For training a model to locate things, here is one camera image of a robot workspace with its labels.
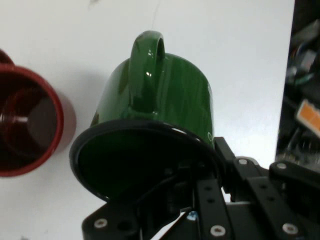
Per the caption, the orange labelled box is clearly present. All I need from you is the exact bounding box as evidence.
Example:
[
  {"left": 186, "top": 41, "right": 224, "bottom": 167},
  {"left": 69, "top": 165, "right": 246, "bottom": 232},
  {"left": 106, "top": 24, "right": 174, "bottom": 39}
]
[{"left": 295, "top": 99, "right": 320, "bottom": 138}]

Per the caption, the red mug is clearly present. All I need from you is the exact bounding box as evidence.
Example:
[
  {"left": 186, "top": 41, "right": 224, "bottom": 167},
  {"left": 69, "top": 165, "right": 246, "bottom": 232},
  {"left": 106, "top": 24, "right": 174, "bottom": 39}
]
[{"left": 0, "top": 48, "right": 77, "bottom": 179}]

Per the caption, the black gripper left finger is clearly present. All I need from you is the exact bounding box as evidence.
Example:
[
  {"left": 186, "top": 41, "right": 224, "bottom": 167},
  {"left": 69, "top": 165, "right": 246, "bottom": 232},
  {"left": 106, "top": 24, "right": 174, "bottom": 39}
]
[{"left": 81, "top": 159, "right": 236, "bottom": 240}]

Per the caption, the green enamel mug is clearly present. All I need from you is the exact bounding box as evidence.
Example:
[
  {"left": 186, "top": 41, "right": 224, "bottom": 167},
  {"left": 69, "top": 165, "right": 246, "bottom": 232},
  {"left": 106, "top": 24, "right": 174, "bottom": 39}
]
[{"left": 69, "top": 29, "right": 224, "bottom": 204}]

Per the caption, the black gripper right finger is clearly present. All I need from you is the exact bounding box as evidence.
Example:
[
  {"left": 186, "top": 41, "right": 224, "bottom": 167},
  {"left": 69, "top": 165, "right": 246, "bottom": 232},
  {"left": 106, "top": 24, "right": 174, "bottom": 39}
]
[{"left": 214, "top": 136, "right": 320, "bottom": 240}]

